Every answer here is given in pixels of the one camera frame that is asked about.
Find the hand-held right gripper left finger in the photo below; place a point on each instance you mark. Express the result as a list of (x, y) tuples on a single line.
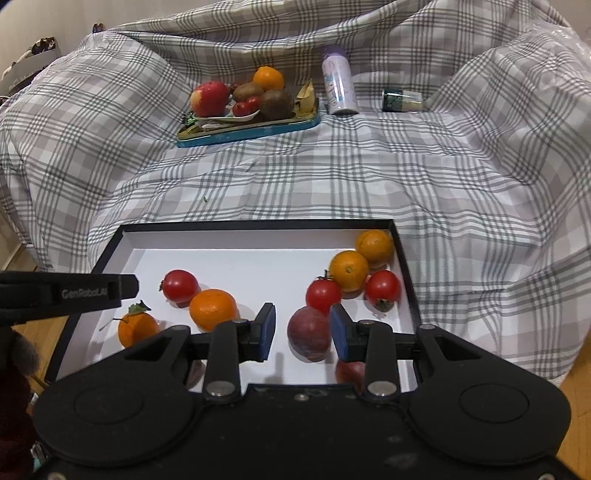
[(268, 332)]

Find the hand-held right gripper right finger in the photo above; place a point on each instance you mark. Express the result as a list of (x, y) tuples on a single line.
[(338, 334)]

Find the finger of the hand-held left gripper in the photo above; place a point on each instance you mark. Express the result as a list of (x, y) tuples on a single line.
[(92, 279)]

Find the reddish purple plum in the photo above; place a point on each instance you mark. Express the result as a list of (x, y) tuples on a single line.
[(308, 333)]

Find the pinkish red plum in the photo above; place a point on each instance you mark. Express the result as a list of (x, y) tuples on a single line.
[(351, 371)]

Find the red tomato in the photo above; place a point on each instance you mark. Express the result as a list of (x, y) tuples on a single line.
[(382, 290), (180, 286), (323, 296)]

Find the orange tangerine with leaf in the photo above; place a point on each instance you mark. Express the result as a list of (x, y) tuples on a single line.
[(137, 328)]

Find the black box with white inside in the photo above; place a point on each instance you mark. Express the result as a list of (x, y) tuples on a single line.
[(258, 258)]

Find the small dark orange tangerine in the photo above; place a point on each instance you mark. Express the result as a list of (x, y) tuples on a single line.
[(375, 248)]

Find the person's left forearm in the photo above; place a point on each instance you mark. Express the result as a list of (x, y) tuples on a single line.
[(14, 415)]

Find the green foil candy wrapper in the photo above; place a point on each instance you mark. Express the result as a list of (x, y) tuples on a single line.
[(188, 120)]

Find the grey plaid blanket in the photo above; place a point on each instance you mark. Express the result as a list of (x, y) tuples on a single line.
[(461, 184)]

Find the pink and white packet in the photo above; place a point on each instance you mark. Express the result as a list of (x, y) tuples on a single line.
[(213, 124)]

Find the blue and gold tin tray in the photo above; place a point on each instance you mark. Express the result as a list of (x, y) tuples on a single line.
[(249, 134)]

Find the pale green plate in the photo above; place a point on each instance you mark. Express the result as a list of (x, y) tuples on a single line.
[(221, 117)]

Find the red apple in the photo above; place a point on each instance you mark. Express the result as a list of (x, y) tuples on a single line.
[(210, 98)]

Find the white cardboard box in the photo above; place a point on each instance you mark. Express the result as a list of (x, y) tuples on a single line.
[(27, 69)]

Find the small cherry tomato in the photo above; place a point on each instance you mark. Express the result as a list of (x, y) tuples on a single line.
[(240, 109), (253, 104)]

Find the large brown kiwi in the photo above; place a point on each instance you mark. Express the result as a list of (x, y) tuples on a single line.
[(276, 105)]

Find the brown paper packet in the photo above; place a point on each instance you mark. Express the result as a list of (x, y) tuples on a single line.
[(306, 97)]

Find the small brown kiwi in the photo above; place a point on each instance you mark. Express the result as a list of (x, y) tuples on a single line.
[(247, 91)]

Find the small dark green jar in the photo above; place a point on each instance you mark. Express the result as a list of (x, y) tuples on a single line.
[(401, 100)]

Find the purple cartoon print bottle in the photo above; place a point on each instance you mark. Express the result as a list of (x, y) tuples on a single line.
[(339, 83)]

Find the large orange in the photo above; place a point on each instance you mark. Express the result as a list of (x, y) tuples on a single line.
[(268, 78)]

